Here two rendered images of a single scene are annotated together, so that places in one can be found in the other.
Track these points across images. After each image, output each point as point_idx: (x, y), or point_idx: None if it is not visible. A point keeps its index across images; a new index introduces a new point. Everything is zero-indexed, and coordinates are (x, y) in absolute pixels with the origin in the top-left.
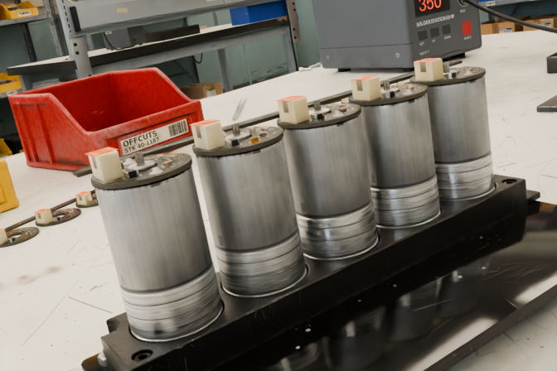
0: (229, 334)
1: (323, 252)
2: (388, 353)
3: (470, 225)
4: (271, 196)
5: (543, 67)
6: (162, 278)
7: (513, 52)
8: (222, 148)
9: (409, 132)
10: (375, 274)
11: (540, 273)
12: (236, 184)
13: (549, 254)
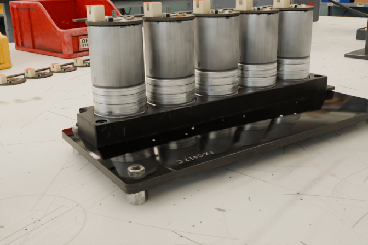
0: (149, 120)
1: (206, 91)
2: (236, 139)
3: (291, 95)
4: (183, 50)
5: (354, 36)
6: (118, 81)
7: (337, 27)
8: (160, 17)
9: (265, 32)
10: (234, 109)
11: (325, 118)
12: (165, 39)
13: (332, 111)
